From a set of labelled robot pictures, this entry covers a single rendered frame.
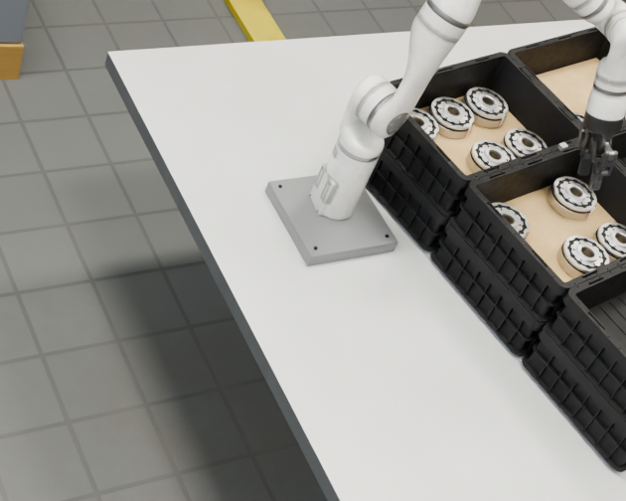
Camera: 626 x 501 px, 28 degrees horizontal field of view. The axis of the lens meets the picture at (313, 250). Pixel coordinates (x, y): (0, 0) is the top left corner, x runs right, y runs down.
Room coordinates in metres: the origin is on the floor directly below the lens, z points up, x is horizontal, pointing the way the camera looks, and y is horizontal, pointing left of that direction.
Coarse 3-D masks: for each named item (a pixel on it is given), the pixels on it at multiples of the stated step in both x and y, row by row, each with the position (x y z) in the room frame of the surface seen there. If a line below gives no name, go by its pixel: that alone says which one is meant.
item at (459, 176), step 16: (464, 64) 2.33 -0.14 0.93; (512, 64) 2.42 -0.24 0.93; (400, 80) 2.18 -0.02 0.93; (528, 80) 2.38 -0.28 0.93; (544, 96) 2.35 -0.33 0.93; (560, 112) 2.32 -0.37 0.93; (416, 128) 2.05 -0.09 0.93; (576, 128) 2.29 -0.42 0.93; (432, 144) 2.02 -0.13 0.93; (448, 160) 2.00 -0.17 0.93; (512, 160) 2.08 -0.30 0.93; (528, 160) 2.11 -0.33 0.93; (448, 176) 1.98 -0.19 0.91; (464, 176) 1.97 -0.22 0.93; (480, 176) 1.99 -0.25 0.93
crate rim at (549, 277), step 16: (576, 144) 2.23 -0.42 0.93; (544, 160) 2.13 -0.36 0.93; (496, 176) 2.03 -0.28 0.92; (624, 176) 2.20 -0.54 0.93; (480, 192) 1.94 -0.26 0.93; (480, 208) 1.92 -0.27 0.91; (496, 224) 1.89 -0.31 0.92; (512, 240) 1.86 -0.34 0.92; (528, 256) 1.84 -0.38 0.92; (624, 256) 1.95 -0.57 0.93; (544, 272) 1.81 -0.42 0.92; (592, 272) 1.86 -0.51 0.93; (560, 288) 1.79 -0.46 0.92
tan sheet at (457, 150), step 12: (420, 108) 2.25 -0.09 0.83; (504, 120) 2.34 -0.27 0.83; (516, 120) 2.36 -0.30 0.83; (480, 132) 2.26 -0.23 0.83; (492, 132) 2.28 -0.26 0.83; (504, 132) 2.30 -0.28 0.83; (444, 144) 2.17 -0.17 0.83; (456, 144) 2.19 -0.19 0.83; (468, 144) 2.21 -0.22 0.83; (456, 156) 2.15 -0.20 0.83; (468, 168) 2.13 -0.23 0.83
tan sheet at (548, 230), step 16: (544, 192) 2.16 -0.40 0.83; (528, 208) 2.09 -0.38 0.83; (544, 208) 2.11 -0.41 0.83; (544, 224) 2.06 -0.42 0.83; (560, 224) 2.08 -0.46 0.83; (576, 224) 2.11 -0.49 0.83; (592, 224) 2.13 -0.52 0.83; (528, 240) 1.99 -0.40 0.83; (544, 240) 2.01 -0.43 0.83; (560, 240) 2.04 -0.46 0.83; (544, 256) 1.96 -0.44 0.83; (560, 272) 1.94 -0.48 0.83
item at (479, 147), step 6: (474, 144) 2.17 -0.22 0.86; (480, 144) 2.18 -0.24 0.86; (486, 144) 2.19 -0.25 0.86; (492, 144) 2.20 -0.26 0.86; (498, 144) 2.21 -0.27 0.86; (474, 150) 2.15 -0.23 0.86; (480, 150) 2.16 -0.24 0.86; (504, 150) 2.20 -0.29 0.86; (474, 156) 2.13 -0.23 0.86; (480, 156) 2.14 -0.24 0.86; (510, 156) 2.19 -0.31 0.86; (480, 162) 2.12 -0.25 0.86; (486, 162) 2.13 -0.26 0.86; (486, 168) 2.11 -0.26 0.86
